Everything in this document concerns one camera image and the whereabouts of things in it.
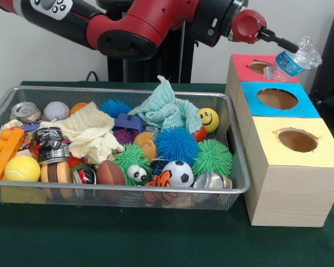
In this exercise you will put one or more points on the orange toy brick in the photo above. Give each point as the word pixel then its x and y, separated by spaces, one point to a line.
pixel 5 150

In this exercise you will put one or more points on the red robot arm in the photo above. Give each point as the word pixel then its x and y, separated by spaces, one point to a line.
pixel 139 25

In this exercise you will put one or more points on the clear mesh bin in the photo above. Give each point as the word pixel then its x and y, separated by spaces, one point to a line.
pixel 128 201

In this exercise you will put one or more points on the yellow tennis ball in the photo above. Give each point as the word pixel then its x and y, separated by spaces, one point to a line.
pixel 22 168

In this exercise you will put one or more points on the small blue spiky ball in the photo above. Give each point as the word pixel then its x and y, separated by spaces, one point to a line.
pixel 114 108

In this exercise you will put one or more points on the crushed clear plastic bottle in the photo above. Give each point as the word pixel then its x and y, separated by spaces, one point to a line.
pixel 292 61

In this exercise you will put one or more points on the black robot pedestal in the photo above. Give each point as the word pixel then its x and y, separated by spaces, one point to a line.
pixel 150 71

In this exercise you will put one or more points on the green furry googly-eyed toy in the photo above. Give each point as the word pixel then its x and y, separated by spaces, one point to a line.
pixel 131 158

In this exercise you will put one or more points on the green spiky ball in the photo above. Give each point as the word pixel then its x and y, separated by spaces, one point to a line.
pixel 212 157

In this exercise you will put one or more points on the small soccer ball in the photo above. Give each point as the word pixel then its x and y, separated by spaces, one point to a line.
pixel 178 173

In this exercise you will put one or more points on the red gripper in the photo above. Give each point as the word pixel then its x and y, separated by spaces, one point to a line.
pixel 246 26

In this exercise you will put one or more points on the white baseball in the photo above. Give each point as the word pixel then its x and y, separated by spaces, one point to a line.
pixel 56 110

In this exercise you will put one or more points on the large blue spiky ball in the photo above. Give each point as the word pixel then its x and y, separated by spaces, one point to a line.
pixel 177 144

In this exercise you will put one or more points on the mint green cloth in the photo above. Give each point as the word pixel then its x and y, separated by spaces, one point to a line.
pixel 167 108

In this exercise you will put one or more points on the wooden box with three holes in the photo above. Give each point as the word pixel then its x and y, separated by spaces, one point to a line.
pixel 289 194

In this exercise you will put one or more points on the cream knitted cloth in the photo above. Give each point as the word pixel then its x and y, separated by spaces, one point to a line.
pixel 89 130

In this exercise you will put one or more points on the yellow smiley ball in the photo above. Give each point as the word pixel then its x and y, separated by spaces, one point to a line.
pixel 209 119

